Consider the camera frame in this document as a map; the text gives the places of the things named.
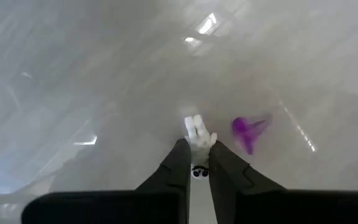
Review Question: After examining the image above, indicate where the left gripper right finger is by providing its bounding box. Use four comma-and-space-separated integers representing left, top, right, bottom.
209, 140, 358, 224

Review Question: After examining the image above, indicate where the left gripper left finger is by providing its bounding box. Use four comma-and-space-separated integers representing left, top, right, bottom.
22, 139, 192, 224

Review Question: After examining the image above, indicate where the white ghost figure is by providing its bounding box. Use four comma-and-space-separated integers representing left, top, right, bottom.
183, 114, 219, 180

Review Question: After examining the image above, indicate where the purple witch hat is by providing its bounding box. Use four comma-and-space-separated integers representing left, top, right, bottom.
231, 113, 273, 156

